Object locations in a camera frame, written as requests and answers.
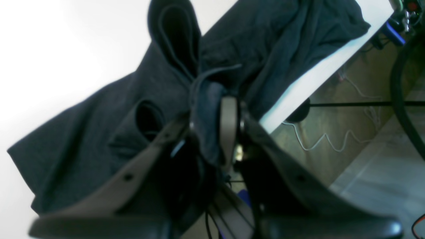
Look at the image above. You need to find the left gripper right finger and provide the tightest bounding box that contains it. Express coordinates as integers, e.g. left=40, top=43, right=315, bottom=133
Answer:
left=219, top=96, right=403, bottom=239

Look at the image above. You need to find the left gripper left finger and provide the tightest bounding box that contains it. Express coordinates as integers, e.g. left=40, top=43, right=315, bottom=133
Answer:
left=29, top=115, right=189, bottom=239

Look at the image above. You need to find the black long-sleeve T-shirt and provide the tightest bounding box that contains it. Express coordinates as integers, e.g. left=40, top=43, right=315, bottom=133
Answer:
left=8, top=0, right=370, bottom=233

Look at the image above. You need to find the white cable on floor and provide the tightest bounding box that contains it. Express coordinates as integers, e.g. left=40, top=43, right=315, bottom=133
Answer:
left=282, top=73, right=382, bottom=153

